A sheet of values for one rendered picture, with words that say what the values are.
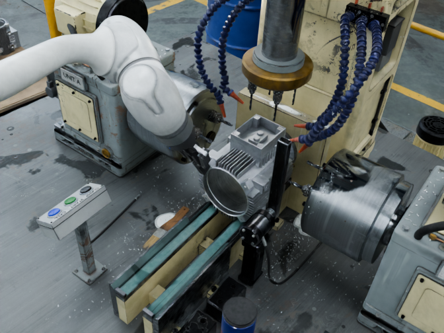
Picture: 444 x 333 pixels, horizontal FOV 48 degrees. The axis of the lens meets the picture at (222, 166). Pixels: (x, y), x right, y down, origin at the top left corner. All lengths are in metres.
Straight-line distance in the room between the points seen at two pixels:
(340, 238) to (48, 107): 1.29
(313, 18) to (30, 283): 1.05
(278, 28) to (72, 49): 0.47
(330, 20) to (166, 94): 0.60
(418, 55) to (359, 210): 3.31
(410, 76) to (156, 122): 3.30
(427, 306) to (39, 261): 1.02
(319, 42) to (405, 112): 2.30
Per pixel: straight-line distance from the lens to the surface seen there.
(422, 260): 1.20
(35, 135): 1.96
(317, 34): 1.45
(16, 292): 1.49
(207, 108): 1.51
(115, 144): 1.65
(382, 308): 1.36
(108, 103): 1.56
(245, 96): 1.50
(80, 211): 1.27
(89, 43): 1.06
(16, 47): 3.94
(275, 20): 1.21
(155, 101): 0.96
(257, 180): 1.32
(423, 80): 4.13
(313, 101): 1.53
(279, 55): 1.24
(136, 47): 1.07
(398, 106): 3.75
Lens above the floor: 1.97
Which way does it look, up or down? 42 degrees down
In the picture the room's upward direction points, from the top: 4 degrees clockwise
